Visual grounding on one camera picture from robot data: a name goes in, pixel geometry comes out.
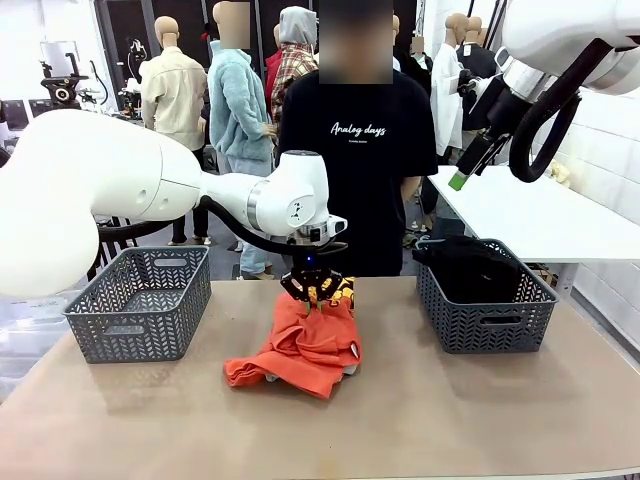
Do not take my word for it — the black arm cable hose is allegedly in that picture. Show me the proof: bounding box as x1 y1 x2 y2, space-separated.
508 37 621 184
97 195 349 257

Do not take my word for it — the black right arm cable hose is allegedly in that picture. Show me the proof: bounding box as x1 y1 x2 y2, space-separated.
508 37 621 184

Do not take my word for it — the mannequin in black jacket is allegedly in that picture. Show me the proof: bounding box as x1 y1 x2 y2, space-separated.
457 15 506 134

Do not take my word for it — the white side table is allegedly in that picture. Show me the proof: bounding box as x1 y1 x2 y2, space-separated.
427 164 640 264

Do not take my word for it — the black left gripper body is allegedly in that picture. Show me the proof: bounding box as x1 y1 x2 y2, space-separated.
292 247 331 279

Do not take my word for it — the mannequin in blue fleece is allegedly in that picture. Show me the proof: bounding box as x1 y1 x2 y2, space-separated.
207 0 276 280

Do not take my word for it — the person in black T-shirt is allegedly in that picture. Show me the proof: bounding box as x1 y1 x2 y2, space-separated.
277 0 440 277

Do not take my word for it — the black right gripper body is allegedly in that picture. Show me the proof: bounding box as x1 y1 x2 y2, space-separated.
482 74 531 139

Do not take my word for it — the light grey garment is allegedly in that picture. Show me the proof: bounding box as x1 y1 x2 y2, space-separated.
263 363 359 384

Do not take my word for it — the mannequin in red garment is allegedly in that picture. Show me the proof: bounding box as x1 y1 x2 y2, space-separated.
263 23 285 106

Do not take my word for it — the mannequin in white shirt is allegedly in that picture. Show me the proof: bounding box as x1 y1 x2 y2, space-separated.
430 12 469 166

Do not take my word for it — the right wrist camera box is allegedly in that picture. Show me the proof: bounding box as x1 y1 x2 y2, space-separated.
457 68 494 99

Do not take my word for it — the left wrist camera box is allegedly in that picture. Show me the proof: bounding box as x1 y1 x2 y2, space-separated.
307 215 349 241

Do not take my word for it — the grey plastic lattice basket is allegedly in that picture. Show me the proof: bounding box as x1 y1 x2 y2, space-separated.
414 238 560 355
62 244 213 365

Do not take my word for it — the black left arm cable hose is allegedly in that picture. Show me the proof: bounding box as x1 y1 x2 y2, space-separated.
97 195 349 257

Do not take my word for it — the mannequin in cream shirt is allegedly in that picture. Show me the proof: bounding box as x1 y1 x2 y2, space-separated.
138 15 211 246

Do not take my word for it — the orange garment with yellow print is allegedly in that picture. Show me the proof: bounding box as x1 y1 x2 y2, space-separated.
224 276 363 400

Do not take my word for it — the cream object on side table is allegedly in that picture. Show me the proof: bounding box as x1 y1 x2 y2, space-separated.
548 160 572 187

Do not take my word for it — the clear plastic storage box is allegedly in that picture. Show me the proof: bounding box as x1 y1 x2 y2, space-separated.
0 288 81 361

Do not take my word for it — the mannequin in plaid hooded shirt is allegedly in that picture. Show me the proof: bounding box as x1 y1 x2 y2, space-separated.
269 5 321 124

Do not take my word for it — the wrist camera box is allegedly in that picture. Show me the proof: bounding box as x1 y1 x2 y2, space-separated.
307 215 349 241
457 68 494 99

